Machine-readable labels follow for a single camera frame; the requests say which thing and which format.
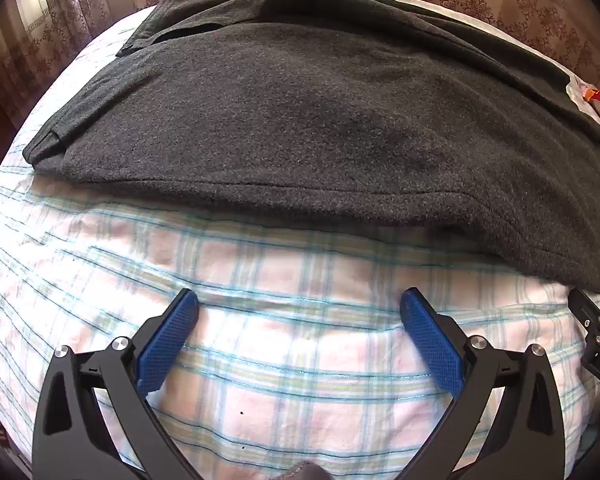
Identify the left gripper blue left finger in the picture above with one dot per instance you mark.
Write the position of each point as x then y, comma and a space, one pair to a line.
71, 439

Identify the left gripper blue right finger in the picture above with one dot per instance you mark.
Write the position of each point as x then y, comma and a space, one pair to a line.
526, 439

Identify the dark grey pants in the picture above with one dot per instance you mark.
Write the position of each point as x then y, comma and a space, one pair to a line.
374, 111

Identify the plaid bed sheet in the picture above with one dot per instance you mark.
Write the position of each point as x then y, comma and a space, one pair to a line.
299, 354

